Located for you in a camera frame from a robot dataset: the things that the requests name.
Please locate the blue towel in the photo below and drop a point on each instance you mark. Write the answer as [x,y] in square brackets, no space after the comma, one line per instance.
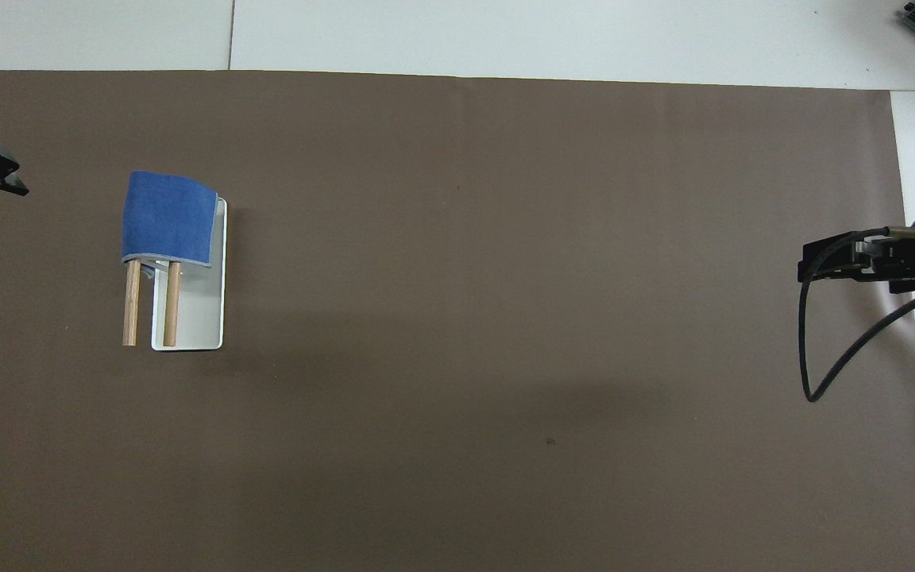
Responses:
[165,216]

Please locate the white rack with wooden rods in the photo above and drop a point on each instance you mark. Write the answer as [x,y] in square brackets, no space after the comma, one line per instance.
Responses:
[195,310]

